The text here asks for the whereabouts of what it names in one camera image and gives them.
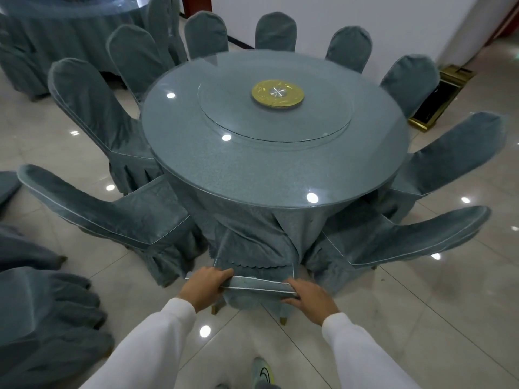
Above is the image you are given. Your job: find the person's right hand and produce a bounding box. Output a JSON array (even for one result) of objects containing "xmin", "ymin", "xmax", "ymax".
[{"xmin": 282, "ymin": 278, "xmax": 341, "ymax": 327}]

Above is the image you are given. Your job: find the person's left hand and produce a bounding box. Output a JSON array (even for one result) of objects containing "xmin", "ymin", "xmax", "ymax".
[{"xmin": 177, "ymin": 267, "xmax": 235, "ymax": 314}]

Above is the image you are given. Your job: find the teal covered chair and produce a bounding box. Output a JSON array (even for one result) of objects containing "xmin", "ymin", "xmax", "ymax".
[
  {"xmin": 306, "ymin": 205, "xmax": 492, "ymax": 296},
  {"xmin": 148, "ymin": 0, "xmax": 188, "ymax": 66},
  {"xmin": 0, "ymin": 266, "xmax": 116, "ymax": 389},
  {"xmin": 184, "ymin": 229, "xmax": 303, "ymax": 325},
  {"xmin": 106, "ymin": 24, "xmax": 175, "ymax": 104},
  {"xmin": 325, "ymin": 26, "xmax": 373, "ymax": 74},
  {"xmin": 380, "ymin": 54, "xmax": 442, "ymax": 120},
  {"xmin": 48, "ymin": 57, "xmax": 165, "ymax": 195},
  {"xmin": 0, "ymin": 224, "xmax": 68, "ymax": 272},
  {"xmin": 254, "ymin": 11, "xmax": 298, "ymax": 52},
  {"xmin": 0, "ymin": 170, "xmax": 22, "ymax": 207},
  {"xmin": 367, "ymin": 112, "xmax": 510, "ymax": 223},
  {"xmin": 0, "ymin": 19, "xmax": 50, "ymax": 100},
  {"xmin": 184, "ymin": 11, "xmax": 229, "ymax": 61},
  {"xmin": 17, "ymin": 164, "xmax": 210, "ymax": 288}
]

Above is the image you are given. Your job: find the person's right forearm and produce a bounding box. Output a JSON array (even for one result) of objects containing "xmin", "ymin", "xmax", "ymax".
[{"xmin": 321, "ymin": 312, "xmax": 422, "ymax": 389}]

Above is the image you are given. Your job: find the person's left forearm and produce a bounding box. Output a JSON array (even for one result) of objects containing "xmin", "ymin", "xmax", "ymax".
[{"xmin": 79, "ymin": 297, "xmax": 197, "ymax": 389}]

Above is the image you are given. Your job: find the person's right shoe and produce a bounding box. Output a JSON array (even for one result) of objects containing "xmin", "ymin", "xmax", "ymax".
[{"xmin": 251, "ymin": 357, "xmax": 276, "ymax": 389}]

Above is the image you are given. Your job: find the teal tablecloth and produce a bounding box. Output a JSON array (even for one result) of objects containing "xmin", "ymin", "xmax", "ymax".
[{"xmin": 164, "ymin": 170, "xmax": 392, "ymax": 276}]

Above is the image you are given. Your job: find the round teal table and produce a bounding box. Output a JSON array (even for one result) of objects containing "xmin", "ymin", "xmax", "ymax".
[
  {"xmin": 141, "ymin": 49, "xmax": 410, "ymax": 276},
  {"xmin": 0, "ymin": 0, "xmax": 151, "ymax": 77}
]

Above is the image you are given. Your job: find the round glass turntable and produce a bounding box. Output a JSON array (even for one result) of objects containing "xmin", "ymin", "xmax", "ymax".
[{"xmin": 197, "ymin": 64, "xmax": 352, "ymax": 143}]

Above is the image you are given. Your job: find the gold turntable hub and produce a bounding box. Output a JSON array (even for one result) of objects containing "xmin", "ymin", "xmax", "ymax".
[{"xmin": 251, "ymin": 79, "xmax": 305, "ymax": 110}]

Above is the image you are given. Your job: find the red wooden door frame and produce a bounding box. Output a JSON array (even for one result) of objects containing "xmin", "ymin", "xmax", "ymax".
[
  {"xmin": 180, "ymin": 0, "xmax": 213, "ymax": 19},
  {"xmin": 486, "ymin": 3, "xmax": 519, "ymax": 45}
]

